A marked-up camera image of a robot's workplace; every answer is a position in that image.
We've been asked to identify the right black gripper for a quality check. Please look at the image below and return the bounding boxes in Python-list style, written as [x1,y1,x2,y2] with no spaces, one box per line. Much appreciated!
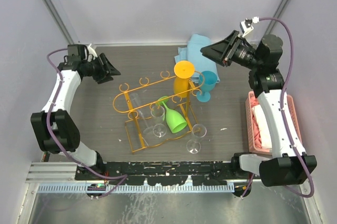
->
[201,30,262,70]

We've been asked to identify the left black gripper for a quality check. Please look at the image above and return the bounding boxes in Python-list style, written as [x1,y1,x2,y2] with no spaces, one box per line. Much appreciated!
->
[84,53,120,84]

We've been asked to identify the clear flute glass back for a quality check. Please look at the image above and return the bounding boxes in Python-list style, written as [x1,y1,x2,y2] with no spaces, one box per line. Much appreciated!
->
[129,92,154,134]

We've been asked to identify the clear flute glass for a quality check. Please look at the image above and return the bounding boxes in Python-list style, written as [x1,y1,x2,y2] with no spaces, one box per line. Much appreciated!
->
[151,104,167,138]
[186,124,207,154]
[129,92,154,134]

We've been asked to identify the orange plastic wine glass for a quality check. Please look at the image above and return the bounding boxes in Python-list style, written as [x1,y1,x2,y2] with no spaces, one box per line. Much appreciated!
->
[173,61,194,98]

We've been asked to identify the green plastic wine glass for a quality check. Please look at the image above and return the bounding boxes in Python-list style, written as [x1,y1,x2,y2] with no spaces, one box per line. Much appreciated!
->
[157,96,187,133]

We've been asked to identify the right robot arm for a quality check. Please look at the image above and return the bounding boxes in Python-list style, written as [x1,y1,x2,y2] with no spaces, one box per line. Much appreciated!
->
[200,31,317,187]

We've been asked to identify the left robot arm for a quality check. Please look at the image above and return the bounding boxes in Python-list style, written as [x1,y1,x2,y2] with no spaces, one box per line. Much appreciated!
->
[31,44,120,180]

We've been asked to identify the blue plastic wine glass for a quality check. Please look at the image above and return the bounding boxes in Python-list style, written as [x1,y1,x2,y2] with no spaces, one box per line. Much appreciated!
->
[196,71,217,102]

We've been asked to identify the light blue folded cloth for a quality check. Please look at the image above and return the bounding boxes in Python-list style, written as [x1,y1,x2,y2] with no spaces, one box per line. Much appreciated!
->
[174,34,220,83]

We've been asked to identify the clear flute glass middle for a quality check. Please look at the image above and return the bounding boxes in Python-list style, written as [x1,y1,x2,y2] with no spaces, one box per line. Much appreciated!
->
[151,104,167,138]

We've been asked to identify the clear flute glass front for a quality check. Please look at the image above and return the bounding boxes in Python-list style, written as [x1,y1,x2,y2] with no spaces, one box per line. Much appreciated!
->
[186,124,207,154]

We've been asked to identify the white cloth in basket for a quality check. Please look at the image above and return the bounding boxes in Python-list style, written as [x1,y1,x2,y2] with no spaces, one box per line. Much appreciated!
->
[252,105,272,149]

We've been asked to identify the pink plastic basket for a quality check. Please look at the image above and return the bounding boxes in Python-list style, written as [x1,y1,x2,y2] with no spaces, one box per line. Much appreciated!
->
[245,91,302,155]

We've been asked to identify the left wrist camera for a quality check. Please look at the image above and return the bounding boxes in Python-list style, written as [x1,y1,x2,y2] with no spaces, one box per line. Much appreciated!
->
[86,43,101,63]

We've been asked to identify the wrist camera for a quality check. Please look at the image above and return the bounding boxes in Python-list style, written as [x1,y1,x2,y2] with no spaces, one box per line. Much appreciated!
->
[240,16,260,38]
[86,43,101,63]

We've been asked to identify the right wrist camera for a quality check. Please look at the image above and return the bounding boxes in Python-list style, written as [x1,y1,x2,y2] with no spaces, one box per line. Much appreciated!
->
[240,16,260,38]

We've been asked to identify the gold wire glass rack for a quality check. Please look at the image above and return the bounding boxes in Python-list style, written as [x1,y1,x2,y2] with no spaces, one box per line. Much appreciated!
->
[113,71,205,153]

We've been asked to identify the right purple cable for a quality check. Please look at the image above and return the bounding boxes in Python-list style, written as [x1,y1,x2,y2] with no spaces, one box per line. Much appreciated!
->
[241,17,315,199]

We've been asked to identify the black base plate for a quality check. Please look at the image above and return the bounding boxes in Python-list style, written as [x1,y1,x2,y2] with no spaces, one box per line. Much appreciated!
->
[74,160,262,187]

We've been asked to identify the slotted cable duct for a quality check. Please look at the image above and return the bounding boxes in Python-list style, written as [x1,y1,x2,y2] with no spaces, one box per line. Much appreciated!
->
[37,181,234,194]

